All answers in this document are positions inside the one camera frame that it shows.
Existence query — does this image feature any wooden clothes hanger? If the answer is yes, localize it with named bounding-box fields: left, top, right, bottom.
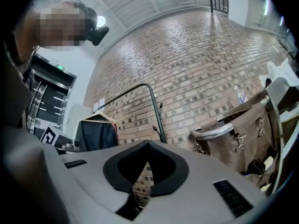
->
left=80, top=112, right=117, bottom=125

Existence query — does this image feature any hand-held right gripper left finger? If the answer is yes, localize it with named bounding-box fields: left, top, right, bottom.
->
left=58, top=140, right=150, bottom=224

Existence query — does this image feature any clear plastic bottle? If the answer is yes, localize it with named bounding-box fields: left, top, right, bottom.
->
left=233, top=85, right=249, bottom=105

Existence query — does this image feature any grey curved frame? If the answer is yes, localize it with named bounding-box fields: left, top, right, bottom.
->
left=265, top=79, right=299, bottom=197

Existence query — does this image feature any black door with steel handles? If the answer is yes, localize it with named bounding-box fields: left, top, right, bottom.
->
left=27, top=55, right=78, bottom=135

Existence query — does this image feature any black metal coat rack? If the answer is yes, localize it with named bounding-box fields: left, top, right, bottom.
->
left=92, top=83, right=168, bottom=144

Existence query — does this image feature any dark jacket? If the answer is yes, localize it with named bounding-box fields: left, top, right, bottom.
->
left=76, top=119, right=118, bottom=153

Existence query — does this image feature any round ceiling light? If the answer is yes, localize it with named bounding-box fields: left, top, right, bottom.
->
left=96, top=15, right=107, bottom=28

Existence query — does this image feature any silver metal rail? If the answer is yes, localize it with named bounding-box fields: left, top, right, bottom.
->
left=194, top=122, right=235, bottom=141

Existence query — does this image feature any black head-worn camera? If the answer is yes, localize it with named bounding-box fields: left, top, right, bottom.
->
left=86, top=7, right=110, bottom=47

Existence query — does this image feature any person's head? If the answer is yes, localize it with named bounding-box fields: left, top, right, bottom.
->
left=14, top=0, right=98, bottom=65

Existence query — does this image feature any person's brown clothing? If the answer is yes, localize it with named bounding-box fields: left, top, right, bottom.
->
left=0, top=38, right=36, bottom=130

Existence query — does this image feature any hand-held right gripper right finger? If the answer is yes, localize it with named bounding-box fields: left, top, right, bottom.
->
left=135, top=140, right=267, bottom=224

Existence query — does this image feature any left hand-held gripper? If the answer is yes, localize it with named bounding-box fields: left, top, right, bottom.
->
left=39, top=124, right=81, bottom=153

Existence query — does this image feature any brown backpack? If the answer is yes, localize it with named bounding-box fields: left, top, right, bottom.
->
left=190, top=101, right=280, bottom=189

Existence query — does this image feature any white plastic object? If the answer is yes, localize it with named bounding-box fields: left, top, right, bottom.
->
left=258, top=57, right=299, bottom=89

